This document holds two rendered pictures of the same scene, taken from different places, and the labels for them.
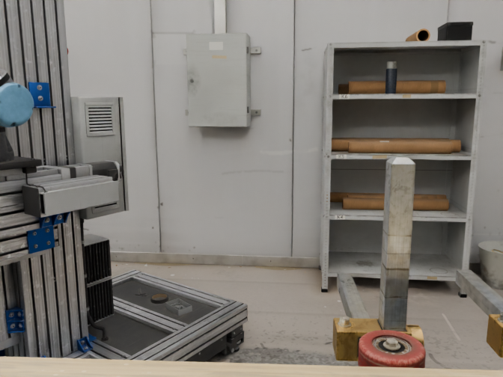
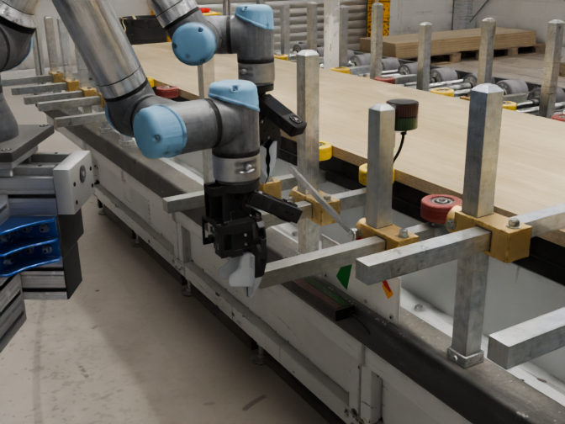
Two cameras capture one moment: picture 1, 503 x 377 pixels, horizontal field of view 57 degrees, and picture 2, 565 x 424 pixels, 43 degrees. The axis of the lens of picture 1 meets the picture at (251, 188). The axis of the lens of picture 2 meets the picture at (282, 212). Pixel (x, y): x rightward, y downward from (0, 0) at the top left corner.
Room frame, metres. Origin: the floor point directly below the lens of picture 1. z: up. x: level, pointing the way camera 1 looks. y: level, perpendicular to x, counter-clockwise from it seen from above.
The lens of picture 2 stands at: (1.64, 2.24, 1.36)
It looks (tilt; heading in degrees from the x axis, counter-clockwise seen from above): 20 degrees down; 236
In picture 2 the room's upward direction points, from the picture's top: 1 degrees counter-clockwise
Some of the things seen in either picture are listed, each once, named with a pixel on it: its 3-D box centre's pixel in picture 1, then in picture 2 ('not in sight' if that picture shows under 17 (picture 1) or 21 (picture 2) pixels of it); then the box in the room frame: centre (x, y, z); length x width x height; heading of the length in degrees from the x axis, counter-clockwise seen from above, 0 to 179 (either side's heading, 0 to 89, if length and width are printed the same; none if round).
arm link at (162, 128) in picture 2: not in sight; (171, 126); (1.20, 1.28, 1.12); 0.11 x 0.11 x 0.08; 3
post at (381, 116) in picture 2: not in sight; (377, 227); (0.78, 1.27, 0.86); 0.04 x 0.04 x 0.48; 87
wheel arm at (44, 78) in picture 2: not in sight; (49, 78); (0.67, -1.18, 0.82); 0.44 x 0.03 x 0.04; 177
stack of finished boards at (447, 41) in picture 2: not in sight; (450, 40); (-5.63, -4.56, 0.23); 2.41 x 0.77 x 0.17; 175
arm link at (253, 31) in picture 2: not in sight; (253, 34); (0.87, 0.99, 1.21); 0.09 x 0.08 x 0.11; 144
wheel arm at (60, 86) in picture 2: not in sight; (62, 87); (0.68, -0.93, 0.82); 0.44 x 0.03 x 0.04; 177
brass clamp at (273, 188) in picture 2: not in sight; (259, 185); (0.75, 0.80, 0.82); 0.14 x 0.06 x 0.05; 87
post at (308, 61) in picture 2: not in sight; (308, 161); (0.76, 1.02, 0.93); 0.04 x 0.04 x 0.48; 87
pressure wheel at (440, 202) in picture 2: not in sight; (440, 225); (0.65, 1.32, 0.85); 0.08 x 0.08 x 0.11
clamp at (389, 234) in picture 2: not in sight; (386, 239); (0.77, 1.30, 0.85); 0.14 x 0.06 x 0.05; 87
